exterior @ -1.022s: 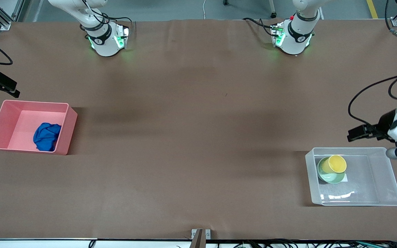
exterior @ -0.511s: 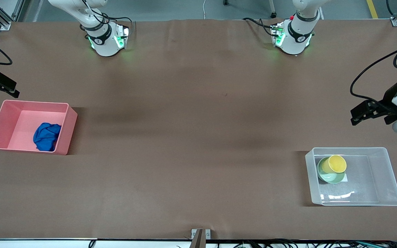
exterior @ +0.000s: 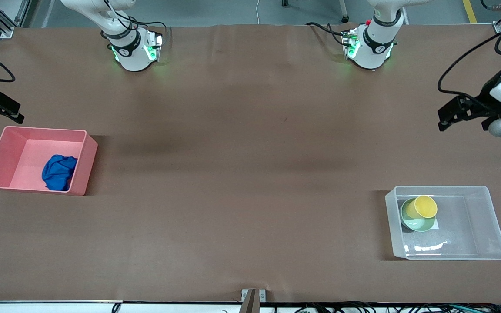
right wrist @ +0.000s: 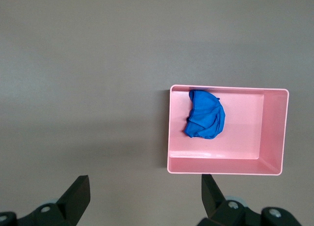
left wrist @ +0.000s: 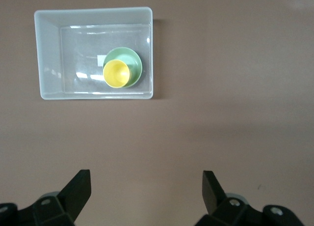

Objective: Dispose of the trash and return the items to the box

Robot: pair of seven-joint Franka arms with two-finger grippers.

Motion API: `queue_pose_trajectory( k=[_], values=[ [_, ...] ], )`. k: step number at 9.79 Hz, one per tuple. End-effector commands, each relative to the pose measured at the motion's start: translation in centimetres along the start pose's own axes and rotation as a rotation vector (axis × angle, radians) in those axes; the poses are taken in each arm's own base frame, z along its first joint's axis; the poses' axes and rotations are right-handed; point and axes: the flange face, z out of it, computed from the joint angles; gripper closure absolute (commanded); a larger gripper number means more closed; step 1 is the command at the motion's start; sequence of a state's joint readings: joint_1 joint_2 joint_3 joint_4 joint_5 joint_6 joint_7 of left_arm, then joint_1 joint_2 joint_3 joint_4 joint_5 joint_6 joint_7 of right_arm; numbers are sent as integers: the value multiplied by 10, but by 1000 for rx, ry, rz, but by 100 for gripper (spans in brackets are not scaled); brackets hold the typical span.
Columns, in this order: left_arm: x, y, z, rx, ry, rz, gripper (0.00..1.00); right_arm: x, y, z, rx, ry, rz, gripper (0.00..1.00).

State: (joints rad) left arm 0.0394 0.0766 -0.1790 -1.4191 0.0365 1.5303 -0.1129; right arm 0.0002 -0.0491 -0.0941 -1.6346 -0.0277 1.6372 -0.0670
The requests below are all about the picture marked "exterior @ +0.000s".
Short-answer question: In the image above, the blue cloth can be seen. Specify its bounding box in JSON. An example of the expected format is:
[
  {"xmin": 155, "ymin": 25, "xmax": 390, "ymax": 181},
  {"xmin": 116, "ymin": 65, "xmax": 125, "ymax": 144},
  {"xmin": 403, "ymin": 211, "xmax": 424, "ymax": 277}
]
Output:
[{"xmin": 42, "ymin": 155, "xmax": 78, "ymax": 192}]

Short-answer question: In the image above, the yellow cup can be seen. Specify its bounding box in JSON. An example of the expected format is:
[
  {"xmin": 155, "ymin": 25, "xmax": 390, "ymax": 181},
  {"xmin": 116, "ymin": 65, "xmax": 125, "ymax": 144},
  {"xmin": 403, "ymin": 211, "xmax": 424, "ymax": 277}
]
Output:
[{"xmin": 404, "ymin": 196, "xmax": 438, "ymax": 219}]

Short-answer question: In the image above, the light green bowl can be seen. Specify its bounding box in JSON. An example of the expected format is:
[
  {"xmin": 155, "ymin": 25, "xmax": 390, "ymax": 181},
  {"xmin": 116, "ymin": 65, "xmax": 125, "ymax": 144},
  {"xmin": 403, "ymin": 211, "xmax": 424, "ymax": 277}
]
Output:
[{"xmin": 401, "ymin": 200, "xmax": 436, "ymax": 233}]

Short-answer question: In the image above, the clear plastic box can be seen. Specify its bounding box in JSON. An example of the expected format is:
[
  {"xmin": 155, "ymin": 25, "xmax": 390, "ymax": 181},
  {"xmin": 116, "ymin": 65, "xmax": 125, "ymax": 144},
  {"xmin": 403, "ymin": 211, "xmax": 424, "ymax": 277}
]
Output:
[{"xmin": 384, "ymin": 186, "xmax": 501, "ymax": 260}]

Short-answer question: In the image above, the pink plastic bin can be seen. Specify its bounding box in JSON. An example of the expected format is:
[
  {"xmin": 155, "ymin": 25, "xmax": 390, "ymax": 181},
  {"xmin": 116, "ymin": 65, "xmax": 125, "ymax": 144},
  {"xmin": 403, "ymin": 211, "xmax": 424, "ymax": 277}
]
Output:
[{"xmin": 0, "ymin": 126, "xmax": 99, "ymax": 196}]

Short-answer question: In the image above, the rolling stand base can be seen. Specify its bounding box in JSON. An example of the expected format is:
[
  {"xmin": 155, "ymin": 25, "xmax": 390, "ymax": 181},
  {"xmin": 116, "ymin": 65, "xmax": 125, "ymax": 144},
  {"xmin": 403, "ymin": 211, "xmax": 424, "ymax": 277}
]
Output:
[{"xmin": 281, "ymin": 0, "xmax": 350, "ymax": 23}]

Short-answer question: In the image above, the brown paper table cover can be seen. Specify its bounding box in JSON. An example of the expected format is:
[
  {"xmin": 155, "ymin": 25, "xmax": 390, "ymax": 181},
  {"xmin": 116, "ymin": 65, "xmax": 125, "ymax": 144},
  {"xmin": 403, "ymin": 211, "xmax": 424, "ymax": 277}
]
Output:
[{"xmin": 0, "ymin": 23, "xmax": 501, "ymax": 303}]

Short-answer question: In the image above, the black base power cable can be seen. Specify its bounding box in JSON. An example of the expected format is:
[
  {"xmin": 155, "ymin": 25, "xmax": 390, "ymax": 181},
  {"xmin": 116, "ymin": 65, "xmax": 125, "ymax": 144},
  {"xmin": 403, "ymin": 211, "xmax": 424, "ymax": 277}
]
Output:
[{"xmin": 306, "ymin": 22, "xmax": 347, "ymax": 47}]

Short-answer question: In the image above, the metal table edge bracket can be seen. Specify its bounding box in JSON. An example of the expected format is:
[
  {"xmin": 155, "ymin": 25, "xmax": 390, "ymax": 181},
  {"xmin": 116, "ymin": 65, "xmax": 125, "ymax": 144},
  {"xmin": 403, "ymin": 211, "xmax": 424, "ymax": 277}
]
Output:
[{"xmin": 241, "ymin": 289, "xmax": 267, "ymax": 313}]

